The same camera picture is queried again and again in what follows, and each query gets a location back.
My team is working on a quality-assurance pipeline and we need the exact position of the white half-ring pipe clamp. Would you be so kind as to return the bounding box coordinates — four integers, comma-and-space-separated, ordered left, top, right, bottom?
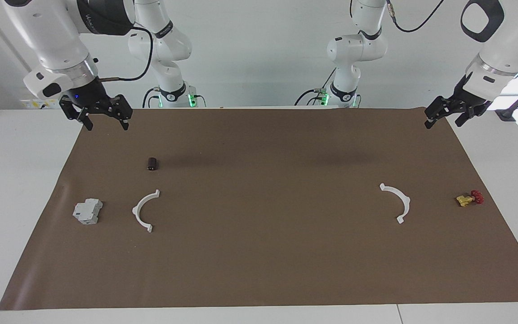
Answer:
380, 183, 411, 225
132, 189, 161, 233

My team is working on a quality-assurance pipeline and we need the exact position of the grey circuit breaker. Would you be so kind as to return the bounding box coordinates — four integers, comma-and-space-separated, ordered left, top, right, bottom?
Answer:
72, 198, 104, 225

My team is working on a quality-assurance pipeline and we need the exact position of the brown table mat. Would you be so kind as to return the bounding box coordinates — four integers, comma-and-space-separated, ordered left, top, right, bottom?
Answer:
0, 107, 518, 311

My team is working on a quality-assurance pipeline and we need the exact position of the black right base cable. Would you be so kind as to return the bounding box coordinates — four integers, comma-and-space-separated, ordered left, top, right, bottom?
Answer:
142, 87, 163, 108

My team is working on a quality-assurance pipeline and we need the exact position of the black base cable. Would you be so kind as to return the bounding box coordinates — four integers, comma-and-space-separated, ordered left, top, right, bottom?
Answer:
294, 67, 337, 107
142, 87, 163, 108

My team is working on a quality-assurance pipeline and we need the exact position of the white wall socket box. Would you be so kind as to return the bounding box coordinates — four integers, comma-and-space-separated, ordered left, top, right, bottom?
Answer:
20, 98, 62, 110

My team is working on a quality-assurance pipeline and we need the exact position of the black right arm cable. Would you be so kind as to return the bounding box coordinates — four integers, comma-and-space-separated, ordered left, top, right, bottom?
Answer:
95, 26, 154, 82

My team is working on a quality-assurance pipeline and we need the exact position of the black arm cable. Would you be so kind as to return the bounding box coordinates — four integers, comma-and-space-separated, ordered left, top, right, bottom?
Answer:
95, 26, 154, 82
386, 0, 445, 33

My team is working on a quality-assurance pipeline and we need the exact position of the brass valve with red handle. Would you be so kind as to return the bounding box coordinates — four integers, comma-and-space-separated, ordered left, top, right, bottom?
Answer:
455, 189, 484, 207

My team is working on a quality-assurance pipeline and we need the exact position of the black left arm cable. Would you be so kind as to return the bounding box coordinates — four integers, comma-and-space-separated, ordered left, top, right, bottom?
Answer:
386, 0, 445, 33

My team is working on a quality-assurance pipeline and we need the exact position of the black left base cable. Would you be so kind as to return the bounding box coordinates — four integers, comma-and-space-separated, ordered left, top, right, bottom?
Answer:
294, 67, 337, 107

